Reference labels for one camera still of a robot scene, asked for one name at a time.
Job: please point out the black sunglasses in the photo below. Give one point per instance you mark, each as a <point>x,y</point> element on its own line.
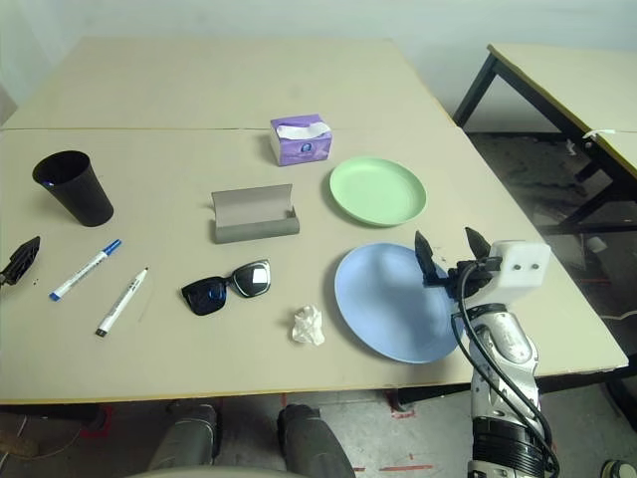
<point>204,299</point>

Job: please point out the grey glasses case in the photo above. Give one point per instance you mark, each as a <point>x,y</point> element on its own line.
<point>254,231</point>

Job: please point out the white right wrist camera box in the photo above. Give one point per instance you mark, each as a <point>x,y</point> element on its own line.
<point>520,279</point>

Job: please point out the grey robot right leg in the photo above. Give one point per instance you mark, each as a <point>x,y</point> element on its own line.
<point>308,443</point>

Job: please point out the bystander sneaker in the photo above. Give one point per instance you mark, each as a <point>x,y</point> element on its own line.
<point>619,469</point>

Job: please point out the grey robot leg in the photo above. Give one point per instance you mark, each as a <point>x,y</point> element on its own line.
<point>308,443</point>
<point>184,438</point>

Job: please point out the purple tissue box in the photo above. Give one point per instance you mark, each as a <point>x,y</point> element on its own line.
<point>303,149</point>

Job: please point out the green plate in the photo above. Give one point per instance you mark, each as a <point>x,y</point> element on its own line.
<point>373,191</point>

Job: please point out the white marker black cap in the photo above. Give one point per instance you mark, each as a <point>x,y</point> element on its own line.
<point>122,301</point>

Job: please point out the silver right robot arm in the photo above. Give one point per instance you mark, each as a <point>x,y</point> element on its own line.
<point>502,348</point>

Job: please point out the white tissue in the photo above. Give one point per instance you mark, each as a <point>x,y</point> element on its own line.
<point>306,326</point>

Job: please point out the grey robot left leg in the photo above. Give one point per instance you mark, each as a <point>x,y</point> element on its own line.
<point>184,438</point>

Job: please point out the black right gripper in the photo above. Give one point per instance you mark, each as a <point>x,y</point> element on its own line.
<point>468,279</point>

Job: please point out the brown wooden block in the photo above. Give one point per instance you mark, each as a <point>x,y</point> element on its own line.
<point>15,445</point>

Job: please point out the white marker blue cap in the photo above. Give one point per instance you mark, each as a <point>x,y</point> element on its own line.
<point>82,271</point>

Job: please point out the beige side table black frame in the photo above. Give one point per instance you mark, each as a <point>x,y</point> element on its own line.
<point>562,74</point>
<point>622,149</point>

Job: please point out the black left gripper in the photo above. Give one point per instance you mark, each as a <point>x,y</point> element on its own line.
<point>6,278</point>

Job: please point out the black plastic cup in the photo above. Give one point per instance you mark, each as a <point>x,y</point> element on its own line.
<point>74,194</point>

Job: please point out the blue plate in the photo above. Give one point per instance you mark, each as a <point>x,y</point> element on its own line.
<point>378,299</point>

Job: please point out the grey robot torso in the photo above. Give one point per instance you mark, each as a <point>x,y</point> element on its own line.
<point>209,473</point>

